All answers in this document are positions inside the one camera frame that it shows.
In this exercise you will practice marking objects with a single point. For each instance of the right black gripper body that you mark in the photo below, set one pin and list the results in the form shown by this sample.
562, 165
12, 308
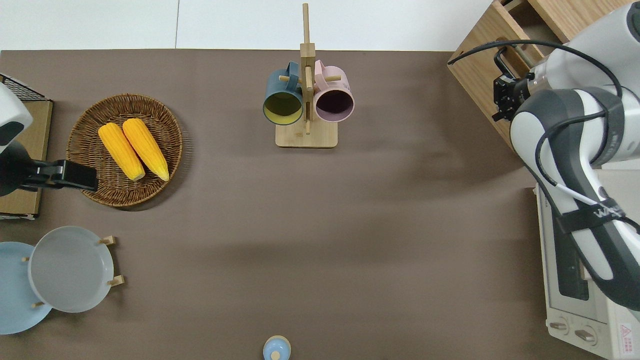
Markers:
510, 95

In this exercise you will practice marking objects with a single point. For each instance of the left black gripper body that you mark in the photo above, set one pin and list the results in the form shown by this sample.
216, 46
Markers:
60, 175

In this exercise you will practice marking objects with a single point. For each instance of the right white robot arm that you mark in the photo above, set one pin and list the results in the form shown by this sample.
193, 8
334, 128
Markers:
565, 130

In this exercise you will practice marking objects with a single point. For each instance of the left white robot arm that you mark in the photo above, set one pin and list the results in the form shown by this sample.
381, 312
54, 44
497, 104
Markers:
10, 110

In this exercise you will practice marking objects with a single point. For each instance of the round wicker basket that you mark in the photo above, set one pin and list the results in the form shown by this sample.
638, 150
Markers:
90, 190

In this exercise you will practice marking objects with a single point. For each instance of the flat wooden box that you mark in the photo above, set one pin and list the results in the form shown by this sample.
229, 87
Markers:
37, 130

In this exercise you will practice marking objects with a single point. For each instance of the yellow corn cob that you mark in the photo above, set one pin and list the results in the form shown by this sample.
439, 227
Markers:
146, 147
120, 150

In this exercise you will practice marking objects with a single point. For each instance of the wooden plate rack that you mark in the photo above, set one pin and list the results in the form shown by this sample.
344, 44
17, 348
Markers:
107, 240

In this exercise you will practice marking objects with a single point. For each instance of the grey plate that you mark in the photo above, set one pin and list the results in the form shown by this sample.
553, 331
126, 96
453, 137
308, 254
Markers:
70, 270

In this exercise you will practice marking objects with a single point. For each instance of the light blue plate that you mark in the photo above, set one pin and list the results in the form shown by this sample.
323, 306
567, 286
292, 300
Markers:
15, 300

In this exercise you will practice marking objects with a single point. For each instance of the pink mug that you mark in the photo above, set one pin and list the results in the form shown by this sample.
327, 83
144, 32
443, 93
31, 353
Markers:
334, 90

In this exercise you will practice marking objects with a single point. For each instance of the wooden mug tree stand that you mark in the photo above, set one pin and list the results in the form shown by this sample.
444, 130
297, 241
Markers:
306, 137

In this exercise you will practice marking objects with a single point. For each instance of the white toaster oven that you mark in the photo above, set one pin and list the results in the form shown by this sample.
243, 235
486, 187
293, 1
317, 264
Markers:
575, 310

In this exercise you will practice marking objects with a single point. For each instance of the dark blue mug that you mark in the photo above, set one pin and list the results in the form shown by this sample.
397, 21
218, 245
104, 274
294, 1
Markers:
282, 92

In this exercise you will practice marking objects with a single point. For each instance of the silver oven knob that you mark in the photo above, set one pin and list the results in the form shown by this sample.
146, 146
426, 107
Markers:
585, 335
558, 326

